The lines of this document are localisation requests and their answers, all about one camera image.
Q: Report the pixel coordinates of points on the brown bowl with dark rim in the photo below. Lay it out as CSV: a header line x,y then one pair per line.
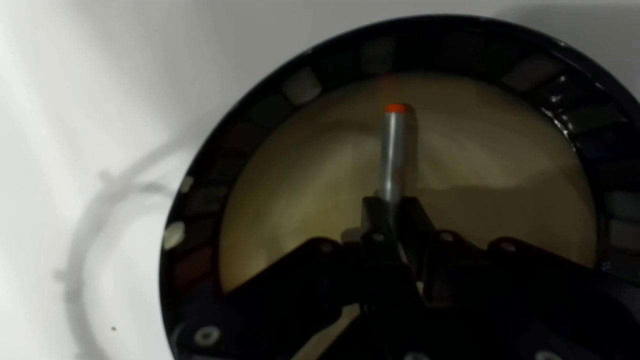
x,y
493,166

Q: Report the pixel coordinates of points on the orange capped silver marker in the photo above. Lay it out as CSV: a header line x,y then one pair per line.
x,y
394,153

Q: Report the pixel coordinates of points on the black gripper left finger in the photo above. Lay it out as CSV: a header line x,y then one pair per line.
x,y
321,286

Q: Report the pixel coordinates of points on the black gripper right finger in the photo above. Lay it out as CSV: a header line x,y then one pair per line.
x,y
526,292

